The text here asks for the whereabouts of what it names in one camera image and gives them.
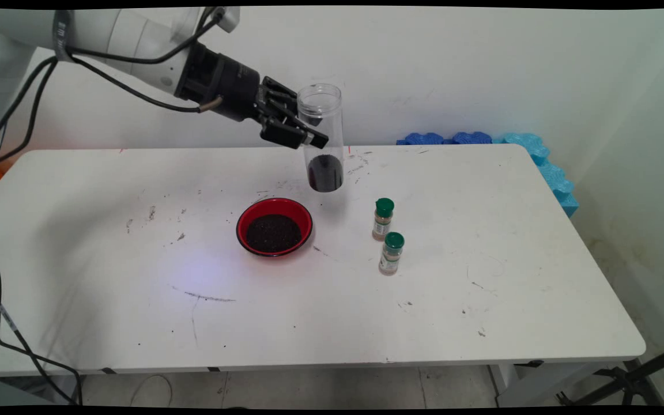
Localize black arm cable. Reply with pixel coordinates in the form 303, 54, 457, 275
0, 55, 223, 172
0, 9, 223, 156

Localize white table leg frame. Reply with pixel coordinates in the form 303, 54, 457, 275
489, 362, 603, 407

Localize light blue foam mat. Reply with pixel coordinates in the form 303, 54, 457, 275
493, 133, 579, 218

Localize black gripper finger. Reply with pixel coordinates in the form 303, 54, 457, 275
254, 104, 330, 150
262, 76, 299, 116

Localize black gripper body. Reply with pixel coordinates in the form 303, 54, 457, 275
211, 55, 263, 122

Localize black tripod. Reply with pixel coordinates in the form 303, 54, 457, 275
557, 341, 664, 406

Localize black cable strap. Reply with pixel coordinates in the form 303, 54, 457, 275
52, 9, 74, 63

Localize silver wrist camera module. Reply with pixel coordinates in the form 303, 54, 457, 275
212, 6, 241, 33

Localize grey table leg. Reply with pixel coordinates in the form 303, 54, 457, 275
44, 375, 86, 405

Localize clear plastic jar black granules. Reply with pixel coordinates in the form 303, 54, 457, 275
296, 83, 345, 193

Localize black hanging cable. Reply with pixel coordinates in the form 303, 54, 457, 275
0, 254, 83, 406

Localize green-capped spice bottle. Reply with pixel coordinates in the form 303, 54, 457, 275
379, 232, 405, 276
372, 198, 395, 242

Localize red bowl black granules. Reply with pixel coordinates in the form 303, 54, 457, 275
236, 198, 314, 258

